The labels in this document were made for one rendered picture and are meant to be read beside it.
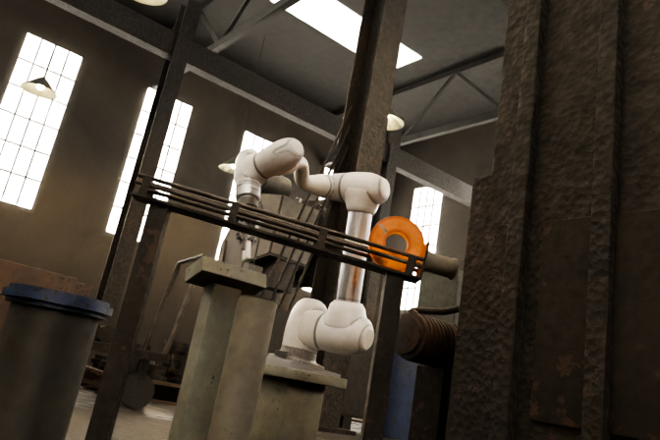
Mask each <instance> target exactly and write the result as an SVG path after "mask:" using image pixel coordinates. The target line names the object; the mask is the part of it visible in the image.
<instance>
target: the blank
mask: <svg viewBox="0 0 660 440"><path fill-rule="evenodd" d="M393 234H397V235H400V236H402V237H403V238H404V239H405V240H406V242H407V249H406V252H408V253H412V254H415V255H418V256H423V253H424V247H425V243H424V237H423V234H422V233H421V231H420V229H419V228H418V227H417V225H416V224H415V223H414V222H413V221H412V220H410V219H408V218H405V217H401V216H390V217H387V218H384V219H382V220H381V221H379V222H378V223H377V224H376V225H375V226H374V227H373V229H372V231H371V233H370V235H369V238H368V240H369V241H370V242H373V243H377V244H380V245H382V246H386V239H387V237H388V236H390V235H393ZM368 248H370V249H373V250H377V251H380V252H383V253H387V254H390V255H393V256H397V257H399V258H402V259H406V260H408V257H406V256H402V255H399V254H394V253H392V252H390V251H387V250H383V249H380V248H376V247H371V246H368ZM370 256H371V258H372V260H373V261H374V262H375V263H376V264H379V265H382V266H386V267H389V268H393V269H396V270H399V271H403V272H405V270H406V266H407V265H406V264H404V263H401V262H398V261H394V260H391V259H387V258H384V257H381V256H377V255H374V254H371V253H370Z"/></svg>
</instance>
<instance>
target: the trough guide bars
mask: <svg viewBox="0 0 660 440"><path fill-rule="evenodd" d="M137 176H138V177H140V178H143V180H142V181H140V180H135V184H138V185H140V187H139V190H138V192H137V195H138V196H141V197H145V196H146V195H149V196H152V197H154V195H159V196H162V197H165V198H169V199H172V200H176V201H178V202H181V203H185V204H188V205H191V206H195V207H198V208H201V209H205V210H208V211H211V212H215V213H218V214H221V215H225V216H228V217H227V220H226V222H228V223H230V224H233V225H234V222H238V223H239V220H242V221H245V222H248V223H251V224H254V225H257V226H261V227H264V228H267V229H271V230H274V231H277V232H281V233H284V234H287V235H291V236H294V237H298V238H301V239H304V240H308V241H311V242H314V243H316V246H315V248H316V249H318V250H322V251H323V248H324V246H328V247H330V248H336V249H339V250H342V251H346V252H349V253H353V254H356V255H359V256H363V257H366V258H369V259H372V258H371V256H370V254H369V253H371V254H374V255H377V256H381V257H384V258H387V259H391V260H394V261H398V262H401V263H404V264H406V265H407V266H406V270H405V276H408V277H411V278H412V277H413V273H414V272H415V273H416V271H417V268H420V269H421V267H422V264H419V262H418V263H416V261H417V260H419V261H423V260H424V257H422V256H418V255H415V254H412V253H408V252H405V251H401V250H398V249H395V248H391V247H386V246H382V245H380V244H377V243H373V242H370V241H367V240H363V239H360V238H357V237H353V236H350V235H346V234H343V233H340V232H336V231H333V230H330V229H326V228H323V227H320V226H316V225H313V224H310V223H306V222H304V221H301V220H297V219H294V218H290V217H287V216H284V215H280V214H277V213H274V212H270V211H267V210H264V209H260V208H257V207H254V206H250V205H247V204H243V203H240V202H237V201H233V200H231V199H228V198H224V197H221V196H218V195H214V194H211V193H208V192H202V191H199V190H195V189H192V188H188V187H185V186H182V185H178V184H175V183H172V182H168V181H165V180H162V179H158V178H155V177H152V176H148V175H145V174H143V173H138V174H137ZM151 181H152V182H156V183H159V184H163V185H166V186H169V187H173V188H176V189H179V190H183V191H186V192H182V191H179V190H176V189H172V188H169V187H166V186H162V185H159V184H156V183H152V182H151ZM158 191H160V192H158ZM167 193H169V194H167ZM191 193H195V194H198V195H202V196H205V197H208V198H212V199H215V200H219V201H222V202H225V203H229V204H232V205H228V204H225V203H222V202H218V201H215V200H212V199H208V198H205V197H201V196H198V195H195V194H191ZM171 194H173V195H171ZM174 195H176V196H174ZM178 196H179V197H178ZM181 197H183V198H181ZM184 198H186V199H184ZM188 199H189V200H188ZM191 200H193V201H196V202H193V201H191ZM198 202H199V203H198ZM201 203H203V204H206V205H203V204H201ZM207 205H209V206H207ZM210 206H213V207H216V208H213V207H210ZM240 207H241V208H240ZM217 208H219V209H217ZM242 208H244V209H242ZM220 209H223V210H226V211H223V210H220ZM245 209H248V210H251V211H254V212H258V213H261V214H264V215H268V216H271V217H275V218H278V219H281V220H285V221H288V222H291V223H295V224H298V225H301V226H305V227H307V228H304V227H301V226H298V225H294V224H291V223H288V222H284V221H281V220H278V219H274V218H271V217H268V216H264V215H261V214H257V213H254V212H251V211H247V210H245ZM227 211H229V212H227ZM241 215H243V216H241ZM244 216H245V217H244ZM247 217H249V218H252V219H249V218H247ZM253 219H255V220H253ZM256 220H259V221H262V222H259V221H256ZM263 222H265V223H263ZM266 223H269V224H272V225H269V224H266ZM273 225H275V226H273ZM276 226H279V227H282V228H279V227H276ZM283 228H286V229H289V230H292V231H289V230H286V229H283ZM308 228H310V229H314V230H317V231H320V232H317V231H313V230H310V229H308ZM293 231H296V232H298V233H296V232H293ZM300 233H301V234H300ZM303 234H305V235H303ZM328 234H331V235H334V236H337V237H341V238H344V239H347V240H351V241H354V242H357V243H361V244H363V245H360V244H357V243H354V242H350V241H347V240H344V239H340V238H337V237H334V236H330V235H328ZM306 235H308V236H306ZM310 236H311V237H310ZM313 237H315V238H313ZM316 238H318V239H316ZM326 241H328V242H326ZM329 242H331V243H329ZM332 243H335V244H337V245H335V244H332ZM339 245H342V246H345V247H342V246H339ZM364 245H366V246H364ZM367 246H371V247H374V248H380V249H383V250H387V251H390V252H393V253H396V254H399V255H402V256H406V257H408V260H406V259H402V258H399V257H397V256H393V255H390V254H387V253H383V252H380V251H377V250H373V249H370V248H368V247H367ZM352 248H354V249H352ZM356 249H357V250H356ZM359 250H361V251H364V252H361V251H359ZM366 252H367V253H366ZM415 267H417V268H415Z"/></svg>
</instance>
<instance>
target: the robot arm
mask: <svg viewBox="0 0 660 440"><path fill-rule="evenodd" d="M303 154H304V151H303V145H302V144H301V143H300V142H299V141H298V140H297V139H295V138H291V137H288V138H282V139H279V140H277V141H275V142H273V143H271V144H269V145H267V146H266V147H264V148H263V149H261V150H260V151H259V152H257V151H256V150H254V149H251V148H248V149H244V150H242V151H241V152H240V153H239V155H238V157H237V159H236V163H235V170H234V180H235V184H236V201H237V202H240V203H243V204H247V205H250V206H254V207H257V208H258V203H259V202H260V186H261V185H263V184H264V183H265V182H266V181H267V180H268V179H269V178H271V177H273V176H281V175H286V174H293V173H295V182H296V184H297V186H298V187H299V188H300V189H302V190H304V191H306V192H308V193H312V194H314V195H316V196H319V197H322V198H325V199H332V200H335V201H340V202H345V203H346V207H347V210H348V212H349V216H348V223H347V230H346V235H350V236H353V237H357V238H360V239H363V240H367V241H368V238H369V233H370V226H371V219H372V215H374V214H375V212H376V210H377V208H378V207H379V205H380V204H382V203H384V202H385V201H386V200H387V199H388V196H389V194H390V186H389V183H388V181H387V180H386V179H384V178H382V177H380V176H378V175H376V174H373V173H367V172H352V173H341V174H332V175H329V174H319V175H311V176H309V171H308V163H307V161H306V159H305V158H304V157H303ZM235 234H236V239H237V240H240V241H239V243H240V244H241V250H242V251H243V261H244V262H247V261H248V260H250V252H251V251H252V245H253V244H255V243H256V242H257V241H258V237H255V236H251V235H248V234H245V233H241V232H238V231H235ZM363 275H364V269H362V268H359V267H356V266H352V265H350V264H347V263H343V262H342V264H341V271H340V278H339V285H338V292H337V298H336V299H335V300H333V301H332V302H331V303H330V304H329V307H328V309H327V308H326V306H325V305H324V304H323V303H322V302H321V301H318V300H314V299H301V300H300V301H298V302H297V303H296V305H295V306H294V308H293V309H292V311H291V313H290V315H289V318H288V321H287V325H286V328H285V332H284V337H283V343H282V347H281V350H275V352H274V354H268V356H269V357H274V358H283V359H288V360H292V361H296V362H299V363H303V364H306V365H310V366H313V367H317V368H320V369H324V367H323V366H321V365H320V364H318V363H316V362H315V361H316V355H317V351H320V350H322V351H326V352H329V353H333V354H338V355H356V354H360V353H363V352H365V351H366V350H368V349H369V348H370V347H371V345H372V343H373V339H374V331H373V327H372V324H371V323H370V321H369V320H368V319H366V314H365V308H364V307H363V305H362V304H361V303H360V297H361V290H362V282H363Z"/></svg>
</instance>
